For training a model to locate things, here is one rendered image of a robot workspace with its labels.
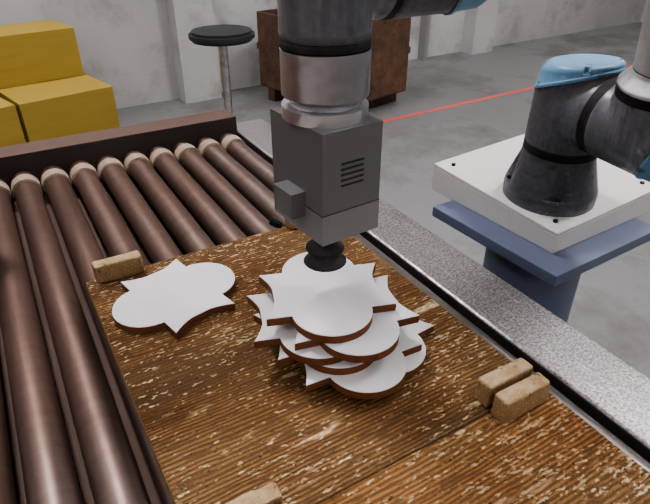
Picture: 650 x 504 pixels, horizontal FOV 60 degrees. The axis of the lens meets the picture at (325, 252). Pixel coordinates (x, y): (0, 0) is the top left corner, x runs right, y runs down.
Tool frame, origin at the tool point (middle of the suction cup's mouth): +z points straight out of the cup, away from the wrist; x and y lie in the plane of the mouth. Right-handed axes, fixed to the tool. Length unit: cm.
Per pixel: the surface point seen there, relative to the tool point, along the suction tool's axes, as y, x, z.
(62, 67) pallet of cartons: -341, 39, 55
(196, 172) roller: -54, 8, 12
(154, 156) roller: -65, 4, 11
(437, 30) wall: -389, 404, 78
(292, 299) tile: -0.3, -3.8, 3.5
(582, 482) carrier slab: 27.3, 6.7, 9.5
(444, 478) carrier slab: 20.7, -2.3, 9.5
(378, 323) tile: 6.7, 1.8, 4.5
